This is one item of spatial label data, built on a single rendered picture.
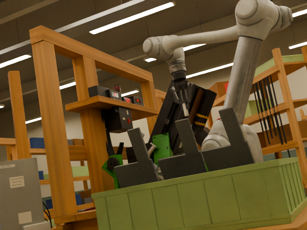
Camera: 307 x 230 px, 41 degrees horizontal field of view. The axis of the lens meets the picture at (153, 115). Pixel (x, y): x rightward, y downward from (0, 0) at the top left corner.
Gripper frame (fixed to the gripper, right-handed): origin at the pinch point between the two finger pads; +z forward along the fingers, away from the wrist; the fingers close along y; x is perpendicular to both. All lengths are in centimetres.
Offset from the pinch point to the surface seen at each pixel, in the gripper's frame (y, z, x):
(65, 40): -65, -59, -4
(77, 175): -433, -13, 516
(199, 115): -11, -5, 60
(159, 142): -35, 10, 39
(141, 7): -116, -190, 254
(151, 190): 13, 37, -87
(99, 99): -53, -20, 5
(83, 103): -65, -20, 4
